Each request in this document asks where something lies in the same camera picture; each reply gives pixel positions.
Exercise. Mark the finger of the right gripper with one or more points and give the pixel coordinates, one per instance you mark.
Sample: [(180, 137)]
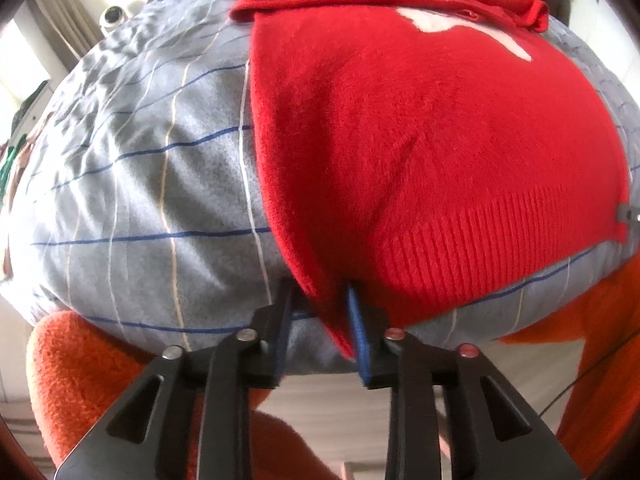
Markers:
[(628, 214)]

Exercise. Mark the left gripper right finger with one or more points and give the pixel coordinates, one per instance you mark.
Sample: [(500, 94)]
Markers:
[(452, 413)]

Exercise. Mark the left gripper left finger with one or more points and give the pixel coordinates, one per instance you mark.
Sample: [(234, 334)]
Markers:
[(190, 409)]

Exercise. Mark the red knit sweater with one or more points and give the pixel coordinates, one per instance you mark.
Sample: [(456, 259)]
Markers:
[(429, 151)]

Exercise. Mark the grey plaid duvet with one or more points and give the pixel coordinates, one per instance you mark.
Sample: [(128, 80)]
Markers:
[(139, 207)]

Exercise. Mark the green white folded garment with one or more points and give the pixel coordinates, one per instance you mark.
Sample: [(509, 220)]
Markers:
[(8, 164)]

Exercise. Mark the beige curtain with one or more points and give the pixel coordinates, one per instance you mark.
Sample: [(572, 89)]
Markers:
[(67, 27)]

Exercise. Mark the white round camera device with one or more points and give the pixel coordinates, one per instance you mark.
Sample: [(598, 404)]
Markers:
[(111, 18)]

